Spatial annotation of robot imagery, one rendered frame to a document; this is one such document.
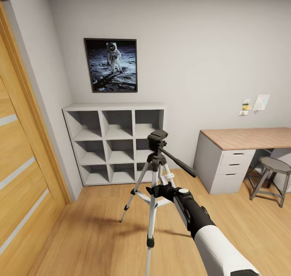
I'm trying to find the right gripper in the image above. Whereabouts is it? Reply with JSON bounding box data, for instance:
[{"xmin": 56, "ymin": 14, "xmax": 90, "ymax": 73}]
[{"xmin": 146, "ymin": 181, "xmax": 172, "ymax": 199}]

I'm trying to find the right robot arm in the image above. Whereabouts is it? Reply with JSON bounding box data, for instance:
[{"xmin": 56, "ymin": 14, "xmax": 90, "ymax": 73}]
[{"xmin": 146, "ymin": 173, "xmax": 261, "ymax": 276}]

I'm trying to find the camera tripod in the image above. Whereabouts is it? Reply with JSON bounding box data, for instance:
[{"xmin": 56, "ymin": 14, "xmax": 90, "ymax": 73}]
[{"xmin": 119, "ymin": 130, "xmax": 198, "ymax": 276}]

